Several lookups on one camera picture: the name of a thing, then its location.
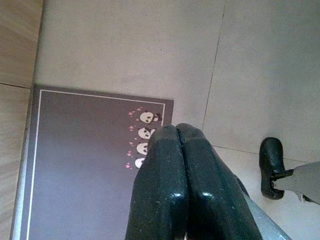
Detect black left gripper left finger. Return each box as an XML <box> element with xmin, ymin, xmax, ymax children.
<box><xmin>124</xmin><ymin>124</ymin><xmax>190</xmax><ymax>240</ymax></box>

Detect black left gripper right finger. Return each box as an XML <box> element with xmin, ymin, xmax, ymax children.
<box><xmin>176</xmin><ymin>123</ymin><xmax>263</xmax><ymax>240</ymax></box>

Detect black robot foot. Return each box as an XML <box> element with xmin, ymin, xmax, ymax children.
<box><xmin>258</xmin><ymin>136</ymin><xmax>295</xmax><ymax>200</ymax></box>

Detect dark panda print floor mat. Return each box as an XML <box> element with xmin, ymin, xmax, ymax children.
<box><xmin>19</xmin><ymin>84</ymin><xmax>175</xmax><ymax>240</ymax></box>

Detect grey robot leg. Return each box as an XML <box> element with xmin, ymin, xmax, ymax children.
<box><xmin>272</xmin><ymin>159</ymin><xmax>320</xmax><ymax>206</ymax></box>

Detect brown wooden base cabinet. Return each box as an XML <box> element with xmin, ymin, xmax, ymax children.
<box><xmin>0</xmin><ymin>0</ymin><xmax>45</xmax><ymax>240</ymax></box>

